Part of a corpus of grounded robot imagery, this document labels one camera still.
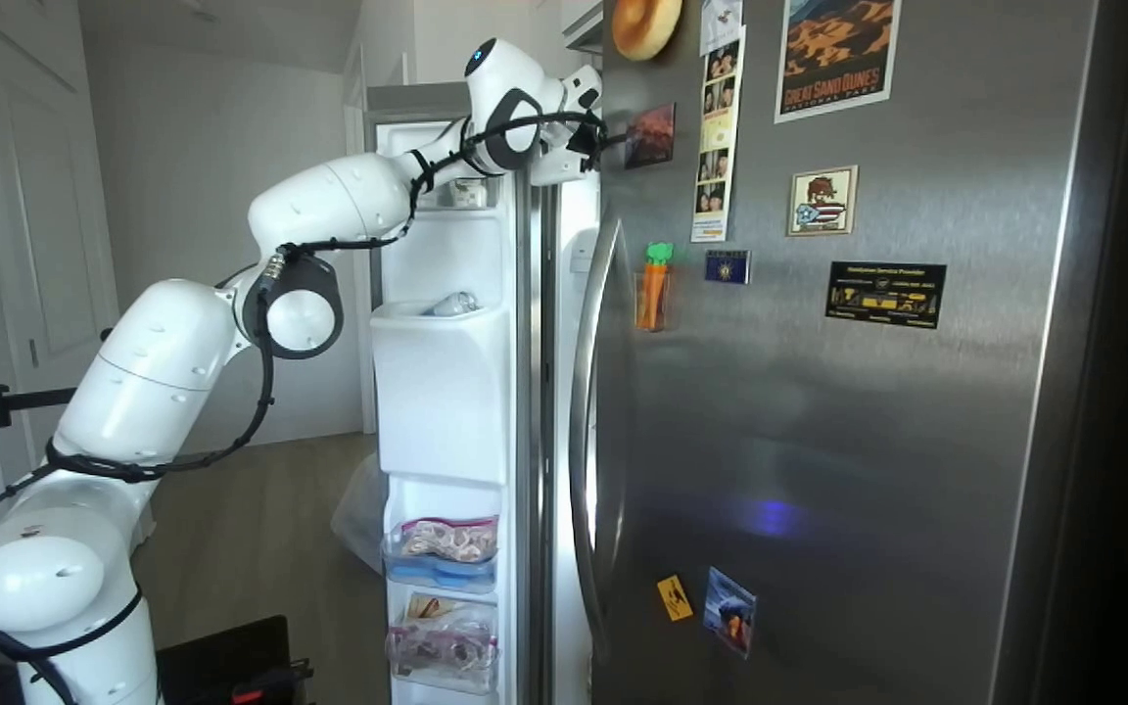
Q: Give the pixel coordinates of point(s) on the stainless steel fridge door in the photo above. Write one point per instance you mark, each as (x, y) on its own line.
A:
(874, 488)

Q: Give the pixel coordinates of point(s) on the small blue magnet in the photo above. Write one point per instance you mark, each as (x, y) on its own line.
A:
(727, 267)

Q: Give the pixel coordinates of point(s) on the blue picture magnet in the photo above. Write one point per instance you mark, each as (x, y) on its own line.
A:
(732, 613)

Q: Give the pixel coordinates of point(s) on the black rectangular plaque magnet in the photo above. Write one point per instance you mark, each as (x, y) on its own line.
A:
(889, 291)

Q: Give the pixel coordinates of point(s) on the yellow packaged food in door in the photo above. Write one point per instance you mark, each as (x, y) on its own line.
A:
(446, 639)

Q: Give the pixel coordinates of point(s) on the square bear magnet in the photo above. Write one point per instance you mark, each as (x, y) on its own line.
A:
(825, 199)

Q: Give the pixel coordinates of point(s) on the photo strip on fridge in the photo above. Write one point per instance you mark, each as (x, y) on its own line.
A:
(718, 143)

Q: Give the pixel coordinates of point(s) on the carrot shaped magnet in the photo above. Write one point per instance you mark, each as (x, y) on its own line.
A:
(651, 282)

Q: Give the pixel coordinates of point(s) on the orange desert poster magnet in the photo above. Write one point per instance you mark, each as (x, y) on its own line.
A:
(836, 56)

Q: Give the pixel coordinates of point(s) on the clear frozen food bag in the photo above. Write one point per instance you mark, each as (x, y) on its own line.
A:
(466, 540)

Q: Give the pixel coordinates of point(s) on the white interior door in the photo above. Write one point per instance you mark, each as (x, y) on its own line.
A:
(58, 276)

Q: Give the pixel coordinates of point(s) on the small yellow magnet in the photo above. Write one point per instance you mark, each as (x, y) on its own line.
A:
(674, 596)

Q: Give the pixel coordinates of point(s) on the red sunset photo magnet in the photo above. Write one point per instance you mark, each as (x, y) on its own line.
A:
(651, 138)

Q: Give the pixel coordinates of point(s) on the white open freezer door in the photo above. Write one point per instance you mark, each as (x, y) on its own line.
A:
(446, 360)

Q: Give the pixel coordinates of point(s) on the donut fridge magnet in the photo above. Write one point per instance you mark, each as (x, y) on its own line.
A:
(639, 28)

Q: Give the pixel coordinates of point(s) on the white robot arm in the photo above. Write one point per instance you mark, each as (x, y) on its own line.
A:
(71, 613)

